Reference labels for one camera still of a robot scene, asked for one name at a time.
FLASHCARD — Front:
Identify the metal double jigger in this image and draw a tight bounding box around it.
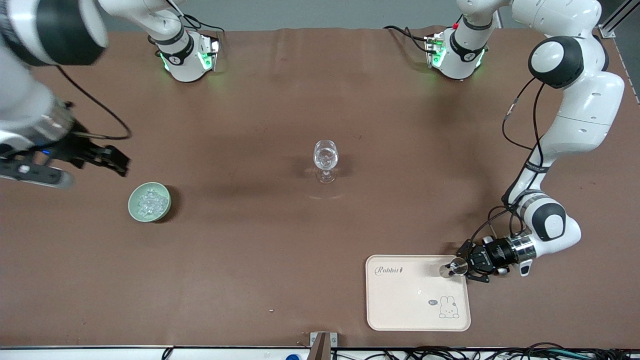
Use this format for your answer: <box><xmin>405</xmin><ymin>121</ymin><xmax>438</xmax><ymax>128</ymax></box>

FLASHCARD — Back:
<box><xmin>438</xmin><ymin>256</ymin><xmax>470</xmax><ymax>279</ymax></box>

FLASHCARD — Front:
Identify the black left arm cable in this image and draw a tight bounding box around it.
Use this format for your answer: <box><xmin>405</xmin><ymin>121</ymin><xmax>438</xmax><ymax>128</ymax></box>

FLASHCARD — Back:
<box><xmin>469</xmin><ymin>77</ymin><xmax>547</xmax><ymax>247</ymax></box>

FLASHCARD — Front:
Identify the clear wine glass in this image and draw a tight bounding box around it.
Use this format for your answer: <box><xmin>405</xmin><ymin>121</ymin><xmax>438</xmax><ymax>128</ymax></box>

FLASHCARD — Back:
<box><xmin>313</xmin><ymin>140</ymin><xmax>339</xmax><ymax>184</ymax></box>

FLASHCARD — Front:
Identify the metal table edge bracket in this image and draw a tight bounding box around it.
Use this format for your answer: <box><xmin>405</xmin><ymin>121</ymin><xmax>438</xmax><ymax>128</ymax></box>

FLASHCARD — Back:
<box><xmin>309</xmin><ymin>331</ymin><xmax>338</xmax><ymax>360</ymax></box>

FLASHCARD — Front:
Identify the black right base cable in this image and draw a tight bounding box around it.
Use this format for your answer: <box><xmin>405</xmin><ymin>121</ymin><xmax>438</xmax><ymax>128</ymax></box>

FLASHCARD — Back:
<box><xmin>165</xmin><ymin>0</ymin><xmax>226</xmax><ymax>47</ymax></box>

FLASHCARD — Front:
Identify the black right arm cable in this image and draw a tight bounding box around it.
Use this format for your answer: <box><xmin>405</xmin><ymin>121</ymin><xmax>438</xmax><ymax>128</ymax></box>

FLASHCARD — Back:
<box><xmin>55</xmin><ymin>65</ymin><xmax>133</xmax><ymax>141</ymax></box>

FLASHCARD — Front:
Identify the bundle of black cables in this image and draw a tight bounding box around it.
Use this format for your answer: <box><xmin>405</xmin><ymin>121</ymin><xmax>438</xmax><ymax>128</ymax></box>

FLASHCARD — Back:
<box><xmin>330</xmin><ymin>342</ymin><xmax>640</xmax><ymax>360</ymax></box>

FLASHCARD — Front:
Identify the cream rabbit print tray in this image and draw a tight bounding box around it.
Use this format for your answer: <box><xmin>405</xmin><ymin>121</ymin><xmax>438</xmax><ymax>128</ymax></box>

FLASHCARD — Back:
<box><xmin>365</xmin><ymin>254</ymin><xmax>472</xmax><ymax>332</ymax></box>

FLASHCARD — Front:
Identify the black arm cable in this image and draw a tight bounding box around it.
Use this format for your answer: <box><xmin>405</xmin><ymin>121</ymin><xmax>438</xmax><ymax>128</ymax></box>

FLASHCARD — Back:
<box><xmin>55</xmin><ymin>65</ymin><xmax>133</xmax><ymax>141</ymax></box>
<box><xmin>469</xmin><ymin>77</ymin><xmax>547</xmax><ymax>247</ymax></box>

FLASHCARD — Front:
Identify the black left base cable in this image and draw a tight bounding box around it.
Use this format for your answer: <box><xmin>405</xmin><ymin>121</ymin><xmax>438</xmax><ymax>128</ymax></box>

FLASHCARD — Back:
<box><xmin>383</xmin><ymin>25</ymin><xmax>432</xmax><ymax>54</ymax></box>

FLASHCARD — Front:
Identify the black base cable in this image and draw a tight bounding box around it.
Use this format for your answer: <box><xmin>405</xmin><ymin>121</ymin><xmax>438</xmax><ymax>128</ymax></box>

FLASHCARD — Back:
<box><xmin>165</xmin><ymin>0</ymin><xmax>226</xmax><ymax>47</ymax></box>
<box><xmin>383</xmin><ymin>25</ymin><xmax>432</xmax><ymax>54</ymax></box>

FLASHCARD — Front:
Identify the green ceramic bowl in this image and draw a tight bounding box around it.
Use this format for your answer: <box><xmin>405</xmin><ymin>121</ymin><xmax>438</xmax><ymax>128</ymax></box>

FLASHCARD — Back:
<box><xmin>128</xmin><ymin>182</ymin><xmax>172</xmax><ymax>223</ymax></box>

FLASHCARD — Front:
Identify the aluminium frame profile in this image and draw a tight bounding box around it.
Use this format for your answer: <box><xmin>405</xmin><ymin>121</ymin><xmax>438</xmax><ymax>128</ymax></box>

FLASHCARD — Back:
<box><xmin>598</xmin><ymin>0</ymin><xmax>634</xmax><ymax>40</ymax></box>

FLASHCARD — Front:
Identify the pile of clear ice cubes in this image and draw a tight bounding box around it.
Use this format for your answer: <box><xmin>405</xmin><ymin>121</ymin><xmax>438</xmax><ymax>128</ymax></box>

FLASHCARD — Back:
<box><xmin>137</xmin><ymin>186</ymin><xmax>168</xmax><ymax>219</ymax></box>

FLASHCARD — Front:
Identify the brown table cover mat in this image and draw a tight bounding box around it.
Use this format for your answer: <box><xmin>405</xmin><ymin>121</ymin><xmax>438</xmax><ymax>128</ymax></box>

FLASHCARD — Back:
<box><xmin>0</xmin><ymin>25</ymin><xmax>640</xmax><ymax>350</ymax></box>

